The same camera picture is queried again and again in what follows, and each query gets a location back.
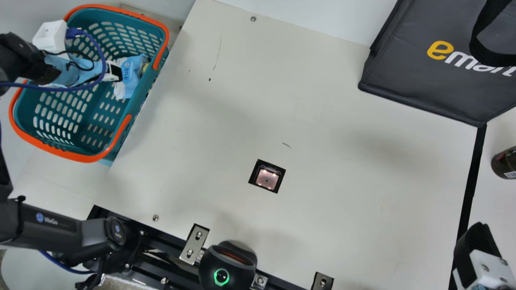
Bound black strip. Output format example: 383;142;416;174
449;124;488;290

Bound black device with green light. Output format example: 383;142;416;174
198;240;258;290

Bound small square scanner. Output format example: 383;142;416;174
248;159;287;194

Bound dark grey bag with straps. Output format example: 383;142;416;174
358;0;516;128

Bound teal shopping basket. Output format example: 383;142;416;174
8;4;170;164

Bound dark coffee bottle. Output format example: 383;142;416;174
491;146;516;180

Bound blue cable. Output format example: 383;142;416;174
0;27;108;92
38;249;96;276

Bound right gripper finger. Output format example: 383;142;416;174
452;222;516;290

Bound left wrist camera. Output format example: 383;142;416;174
32;20;70;54

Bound blue white wet wipes pack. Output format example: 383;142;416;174
113;54;150;100

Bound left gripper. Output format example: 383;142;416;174
44;54;124;88

